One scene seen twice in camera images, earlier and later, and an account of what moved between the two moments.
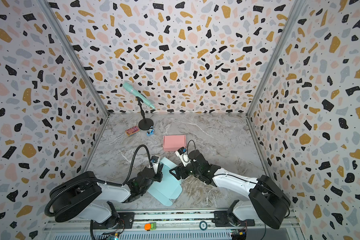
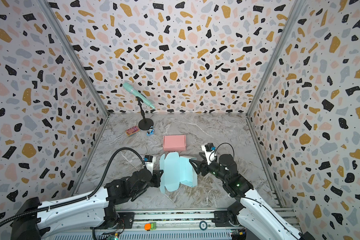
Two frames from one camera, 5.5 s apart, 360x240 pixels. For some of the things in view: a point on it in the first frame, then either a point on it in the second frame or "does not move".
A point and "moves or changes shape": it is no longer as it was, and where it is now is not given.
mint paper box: (169, 186) moves or changes shape
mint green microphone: (127, 86) does not move
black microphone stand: (146, 123) does not move
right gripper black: (182, 171) → (202, 167)
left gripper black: (158, 175) does not move
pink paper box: (172, 143) does not move
